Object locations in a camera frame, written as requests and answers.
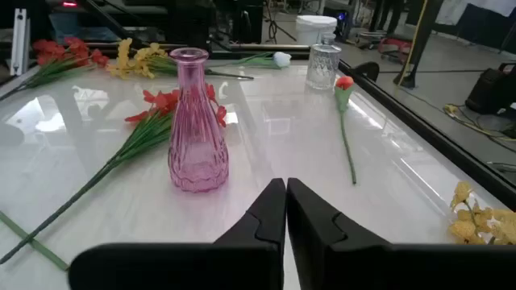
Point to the red rose single stem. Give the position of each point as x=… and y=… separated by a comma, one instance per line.
x=344, y=82

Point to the yellow flower bunch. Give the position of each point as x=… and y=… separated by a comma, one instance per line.
x=463, y=229
x=139, y=56

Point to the black table frame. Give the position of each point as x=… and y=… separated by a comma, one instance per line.
x=443, y=147

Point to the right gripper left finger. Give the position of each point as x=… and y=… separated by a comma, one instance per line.
x=250, y=258

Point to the pink ribbed glass vase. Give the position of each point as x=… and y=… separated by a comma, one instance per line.
x=197, y=157

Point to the white tulip green stem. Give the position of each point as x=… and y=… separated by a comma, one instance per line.
x=282, y=59

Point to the silver aluminium extrusion bracket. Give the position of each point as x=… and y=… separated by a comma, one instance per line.
x=19, y=40

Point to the black bag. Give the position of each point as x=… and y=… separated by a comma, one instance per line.
x=489, y=90

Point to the clear patterned glass vase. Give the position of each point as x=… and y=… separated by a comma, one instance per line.
x=322, y=68

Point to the thin green flower stem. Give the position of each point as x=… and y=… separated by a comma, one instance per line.
x=40, y=249

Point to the red flower bunch long stem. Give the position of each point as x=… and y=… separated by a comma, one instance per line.
x=135, y=143

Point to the red low cart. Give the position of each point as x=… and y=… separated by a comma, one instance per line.
x=393, y=46

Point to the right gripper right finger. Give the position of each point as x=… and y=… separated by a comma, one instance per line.
x=346, y=262

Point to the white plastic bucket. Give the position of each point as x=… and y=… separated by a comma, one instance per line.
x=314, y=30

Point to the black rounded chair back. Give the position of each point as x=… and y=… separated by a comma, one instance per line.
x=369, y=70

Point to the black stand post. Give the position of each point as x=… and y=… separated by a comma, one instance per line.
x=419, y=36

